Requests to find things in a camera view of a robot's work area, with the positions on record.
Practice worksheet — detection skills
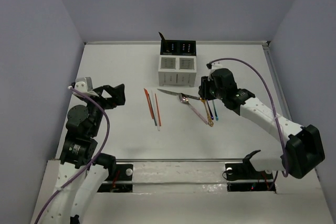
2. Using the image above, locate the iridescent blue fork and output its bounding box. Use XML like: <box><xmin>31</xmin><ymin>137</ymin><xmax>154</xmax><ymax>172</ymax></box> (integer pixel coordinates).
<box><xmin>212</xmin><ymin>100</ymin><xmax>219</xmax><ymax>121</ymax></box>

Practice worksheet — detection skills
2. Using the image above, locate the gold black handled knife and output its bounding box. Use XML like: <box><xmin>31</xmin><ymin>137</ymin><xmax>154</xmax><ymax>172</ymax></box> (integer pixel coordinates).
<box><xmin>159</xmin><ymin>32</ymin><xmax>170</xmax><ymax>52</ymax></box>

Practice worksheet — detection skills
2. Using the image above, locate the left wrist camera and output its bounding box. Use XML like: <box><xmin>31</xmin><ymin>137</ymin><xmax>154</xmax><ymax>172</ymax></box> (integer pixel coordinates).
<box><xmin>74</xmin><ymin>77</ymin><xmax>93</xmax><ymax>93</ymax></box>

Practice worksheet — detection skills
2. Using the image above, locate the silver knife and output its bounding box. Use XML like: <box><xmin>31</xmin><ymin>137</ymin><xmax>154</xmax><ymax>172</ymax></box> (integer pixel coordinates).
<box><xmin>157</xmin><ymin>89</ymin><xmax>201</xmax><ymax>101</ymax></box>

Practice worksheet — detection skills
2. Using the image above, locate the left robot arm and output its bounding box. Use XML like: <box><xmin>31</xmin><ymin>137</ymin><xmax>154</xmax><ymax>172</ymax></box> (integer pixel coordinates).
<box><xmin>35</xmin><ymin>78</ymin><xmax>125</xmax><ymax>223</ymax></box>

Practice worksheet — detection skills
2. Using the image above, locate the orange pointed straw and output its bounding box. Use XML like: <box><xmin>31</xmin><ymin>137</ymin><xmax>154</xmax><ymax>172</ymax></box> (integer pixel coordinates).
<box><xmin>144</xmin><ymin>88</ymin><xmax>153</xmax><ymax>119</ymax></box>

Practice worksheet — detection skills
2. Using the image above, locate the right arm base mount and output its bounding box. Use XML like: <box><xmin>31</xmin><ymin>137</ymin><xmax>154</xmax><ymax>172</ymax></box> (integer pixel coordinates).
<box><xmin>222</xmin><ymin>163</ymin><xmax>276</xmax><ymax>192</ymax></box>

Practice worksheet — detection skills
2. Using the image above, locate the gold fork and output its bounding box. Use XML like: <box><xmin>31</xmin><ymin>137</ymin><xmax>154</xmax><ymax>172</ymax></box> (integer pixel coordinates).
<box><xmin>200</xmin><ymin>98</ymin><xmax>214</xmax><ymax>127</ymax></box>

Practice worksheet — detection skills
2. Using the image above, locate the purple iridescent spoon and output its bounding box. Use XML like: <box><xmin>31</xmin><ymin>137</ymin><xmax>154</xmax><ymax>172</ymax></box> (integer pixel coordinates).
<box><xmin>206</xmin><ymin>100</ymin><xmax>214</xmax><ymax>120</ymax></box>

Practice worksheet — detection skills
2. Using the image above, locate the white clear straw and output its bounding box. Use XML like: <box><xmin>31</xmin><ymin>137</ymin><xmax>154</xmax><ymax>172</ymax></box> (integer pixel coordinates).
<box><xmin>151</xmin><ymin>90</ymin><xmax>160</xmax><ymax>131</ymax></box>

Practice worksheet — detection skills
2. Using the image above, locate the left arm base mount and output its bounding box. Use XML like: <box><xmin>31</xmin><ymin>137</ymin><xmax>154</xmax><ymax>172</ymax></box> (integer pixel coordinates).
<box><xmin>98</xmin><ymin>163</ymin><xmax>133</xmax><ymax>193</ymax></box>

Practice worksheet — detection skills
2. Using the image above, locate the silver spoon pink handle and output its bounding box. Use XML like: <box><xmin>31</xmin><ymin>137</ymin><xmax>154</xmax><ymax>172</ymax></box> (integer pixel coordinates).
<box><xmin>178</xmin><ymin>93</ymin><xmax>208</xmax><ymax>124</ymax></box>

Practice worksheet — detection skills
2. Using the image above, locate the orange straight straw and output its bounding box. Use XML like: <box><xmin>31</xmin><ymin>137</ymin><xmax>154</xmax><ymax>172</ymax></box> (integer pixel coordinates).
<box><xmin>154</xmin><ymin>93</ymin><xmax>162</xmax><ymax>127</ymax></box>

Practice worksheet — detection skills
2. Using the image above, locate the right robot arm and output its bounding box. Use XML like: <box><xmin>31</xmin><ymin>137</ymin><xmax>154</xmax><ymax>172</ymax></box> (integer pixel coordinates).
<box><xmin>198</xmin><ymin>68</ymin><xmax>325</xmax><ymax>179</ymax></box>

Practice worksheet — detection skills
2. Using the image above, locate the white utensil caddy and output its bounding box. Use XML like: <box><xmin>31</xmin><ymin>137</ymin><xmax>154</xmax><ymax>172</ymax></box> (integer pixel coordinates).
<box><xmin>158</xmin><ymin>55</ymin><xmax>197</xmax><ymax>87</ymax></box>

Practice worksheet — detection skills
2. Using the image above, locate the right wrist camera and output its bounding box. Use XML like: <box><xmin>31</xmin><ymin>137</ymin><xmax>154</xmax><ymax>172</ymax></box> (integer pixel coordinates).
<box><xmin>206</xmin><ymin>61</ymin><xmax>223</xmax><ymax>71</ymax></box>

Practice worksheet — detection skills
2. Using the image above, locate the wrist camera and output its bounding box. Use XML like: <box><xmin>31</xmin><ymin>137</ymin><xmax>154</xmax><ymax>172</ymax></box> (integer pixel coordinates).
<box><xmin>206</xmin><ymin>61</ymin><xmax>223</xmax><ymax>71</ymax></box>
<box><xmin>74</xmin><ymin>77</ymin><xmax>93</xmax><ymax>93</ymax></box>

